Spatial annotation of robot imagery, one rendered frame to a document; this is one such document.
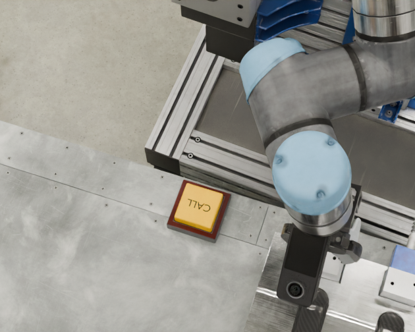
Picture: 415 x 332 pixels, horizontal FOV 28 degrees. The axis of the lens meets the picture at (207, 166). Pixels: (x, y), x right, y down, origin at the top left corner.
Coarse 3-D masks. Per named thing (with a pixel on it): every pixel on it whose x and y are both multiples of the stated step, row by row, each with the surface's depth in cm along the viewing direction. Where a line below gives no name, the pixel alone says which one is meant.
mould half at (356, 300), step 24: (264, 264) 118; (360, 264) 117; (264, 288) 116; (336, 288) 116; (360, 288) 116; (264, 312) 115; (288, 312) 115; (336, 312) 115; (360, 312) 115; (384, 312) 115; (408, 312) 115
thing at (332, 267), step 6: (330, 252) 112; (330, 258) 112; (336, 258) 112; (324, 264) 112; (330, 264) 112; (336, 264) 111; (342, 264) 114; (324, 270) 111; (330, 270) 111; (336, 270) 111; (324, 276) 115; (330, 276) 113; (336, 276) 112
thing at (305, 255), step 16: (288, 240) 98; (304, 240) 97; (320, 240) 96; (288, 256) 98; (304, 256) 97; (320, 256) 97; (288, 272) 99; (304, 272) 98; (320, 272) 98; (288, 288) 99; (304, 288) 98; (304, 304) 99
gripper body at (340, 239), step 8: (352, 184) 101; (360, 192) 102; (360, 200) 104; (352, 208) 100; (352, 216) 100; (288, 232) 102; (304, 232) 95; (336, 232) 94; (344, 232) 100; (336, 240) 99; (344, 240) 100; (328, 248) 102; (336, 248) 101; (344, 248) 101
